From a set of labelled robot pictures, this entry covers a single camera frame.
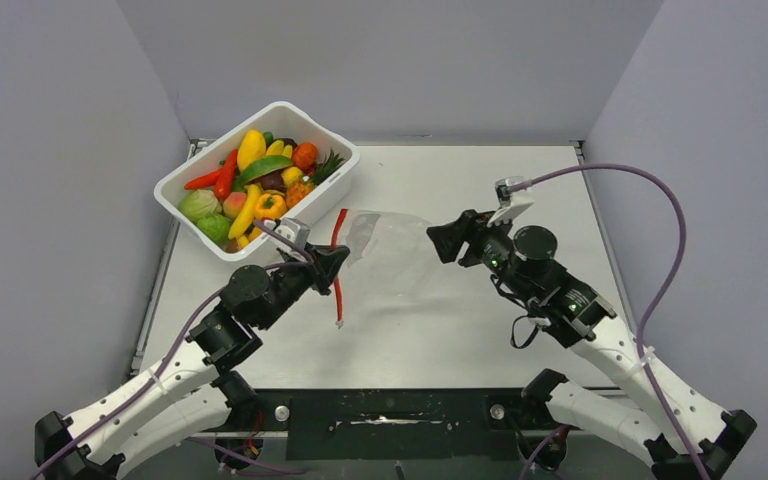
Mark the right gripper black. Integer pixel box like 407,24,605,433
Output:
427,205,535,302

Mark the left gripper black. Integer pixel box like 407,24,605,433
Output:
256,241,350,330

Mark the clear zip bag red zipper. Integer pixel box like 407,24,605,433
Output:
331,208,437,328

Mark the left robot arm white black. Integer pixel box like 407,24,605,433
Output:
32,244,350,479

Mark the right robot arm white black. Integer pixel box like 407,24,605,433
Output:
426,210,757,479

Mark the yellow bell pepper toy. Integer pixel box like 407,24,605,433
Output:
254,193,288,220

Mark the yellow lemon toy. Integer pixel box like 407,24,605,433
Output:
280,166,305,189

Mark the yellow banana toy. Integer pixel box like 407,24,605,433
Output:
227,183,262,240

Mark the pineapple toy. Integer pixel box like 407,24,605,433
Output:
285,151,345,209

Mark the orange tomato toy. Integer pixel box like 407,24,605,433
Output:
291,142,319,172

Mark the peach toy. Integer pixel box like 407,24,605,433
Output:
222,192,247,221

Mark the green cabbage toy lower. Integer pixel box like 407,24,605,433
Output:
196,213,231,247

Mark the green cabbage toy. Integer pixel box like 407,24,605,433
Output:
178,189,222,223
196,213,231,247

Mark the red chili pepper toy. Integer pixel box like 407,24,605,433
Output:
214,149,238,202

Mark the yellow mango toy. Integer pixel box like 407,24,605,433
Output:
237,129,267,172

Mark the green cabbage toy upper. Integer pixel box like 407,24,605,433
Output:
178,189,222,223

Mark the orange carrot toy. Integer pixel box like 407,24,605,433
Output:
184,169,222,190

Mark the white plastic bin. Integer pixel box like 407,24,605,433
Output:
153,101,360,264

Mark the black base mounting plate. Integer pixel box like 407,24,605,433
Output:
214,388,591,473

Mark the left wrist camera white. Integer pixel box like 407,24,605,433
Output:
262,218,310,259

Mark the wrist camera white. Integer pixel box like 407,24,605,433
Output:
262,218,310,259
488,176,534,226

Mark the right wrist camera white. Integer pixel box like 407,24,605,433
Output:
488,176,534,226

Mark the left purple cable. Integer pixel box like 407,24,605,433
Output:
29,219,319,480

